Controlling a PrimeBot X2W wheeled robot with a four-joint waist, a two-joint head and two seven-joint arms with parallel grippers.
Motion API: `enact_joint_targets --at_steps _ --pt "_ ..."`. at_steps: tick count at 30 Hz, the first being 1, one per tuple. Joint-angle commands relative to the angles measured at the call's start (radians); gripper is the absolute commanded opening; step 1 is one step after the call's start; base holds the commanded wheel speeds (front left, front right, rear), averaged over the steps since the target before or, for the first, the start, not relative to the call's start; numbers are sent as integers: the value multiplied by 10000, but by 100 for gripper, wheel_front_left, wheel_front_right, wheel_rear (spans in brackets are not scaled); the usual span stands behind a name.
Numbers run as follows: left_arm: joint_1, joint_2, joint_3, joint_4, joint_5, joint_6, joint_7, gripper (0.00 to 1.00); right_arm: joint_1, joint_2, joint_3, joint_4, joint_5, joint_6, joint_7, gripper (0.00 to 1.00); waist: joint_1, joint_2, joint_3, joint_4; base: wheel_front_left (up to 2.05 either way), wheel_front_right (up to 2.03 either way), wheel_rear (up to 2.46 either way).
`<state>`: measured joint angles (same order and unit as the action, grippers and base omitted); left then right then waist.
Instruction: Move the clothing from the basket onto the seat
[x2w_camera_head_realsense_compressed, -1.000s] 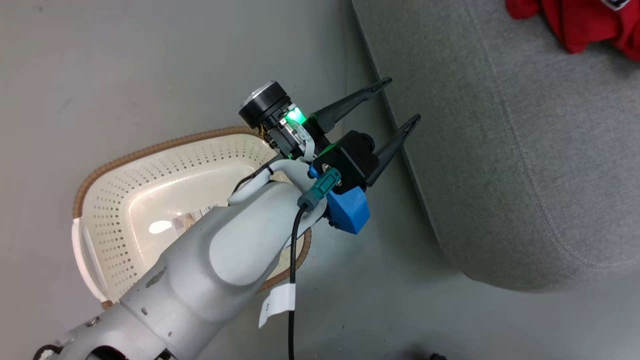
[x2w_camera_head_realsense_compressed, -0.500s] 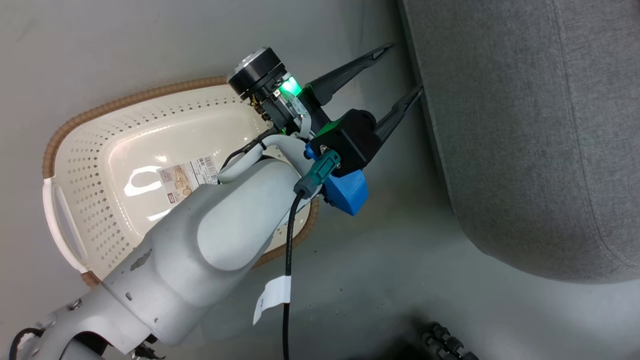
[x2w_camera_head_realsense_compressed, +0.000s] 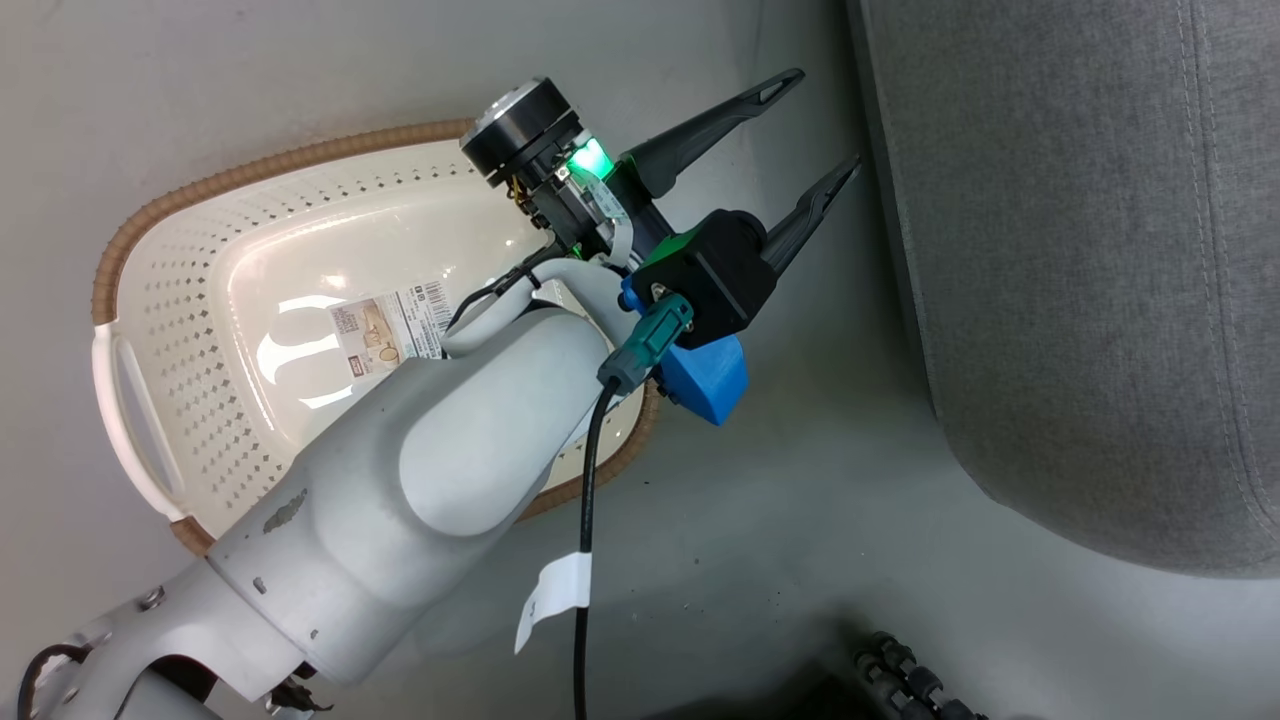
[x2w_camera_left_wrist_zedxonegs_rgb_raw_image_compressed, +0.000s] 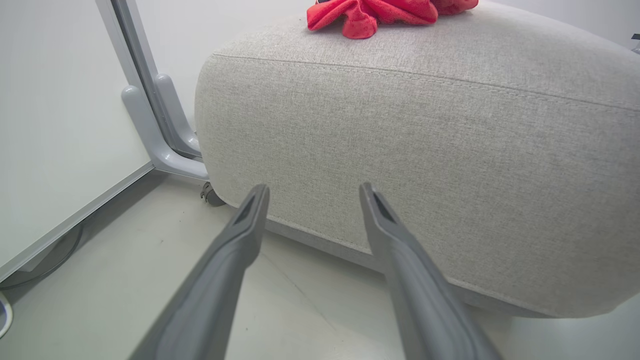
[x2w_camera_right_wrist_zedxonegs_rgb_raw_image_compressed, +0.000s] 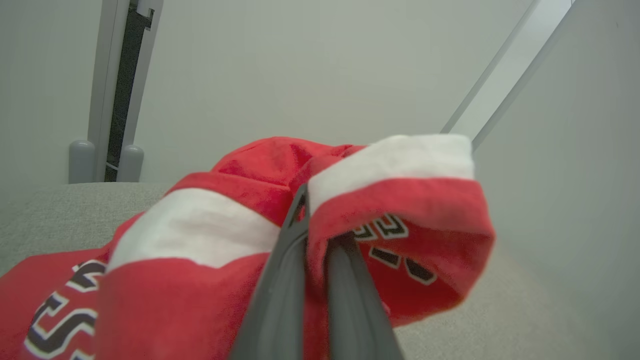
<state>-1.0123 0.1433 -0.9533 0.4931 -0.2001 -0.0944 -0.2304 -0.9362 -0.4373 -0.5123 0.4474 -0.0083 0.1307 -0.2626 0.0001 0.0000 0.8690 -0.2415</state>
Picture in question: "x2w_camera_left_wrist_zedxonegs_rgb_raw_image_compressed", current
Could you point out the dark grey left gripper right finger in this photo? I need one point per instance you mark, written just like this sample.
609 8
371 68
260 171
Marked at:
420 300

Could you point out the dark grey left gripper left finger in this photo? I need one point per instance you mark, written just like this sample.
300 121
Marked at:
220 290

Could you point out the red jersey with black-white print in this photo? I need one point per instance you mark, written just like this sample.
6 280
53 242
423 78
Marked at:
370 12

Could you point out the dark caster wheel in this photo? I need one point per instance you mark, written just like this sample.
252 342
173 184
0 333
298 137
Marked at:
211 196

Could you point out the white board panel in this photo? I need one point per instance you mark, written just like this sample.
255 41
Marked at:
55 125

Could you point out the grey metal stand frame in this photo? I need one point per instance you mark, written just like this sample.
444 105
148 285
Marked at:
150 125

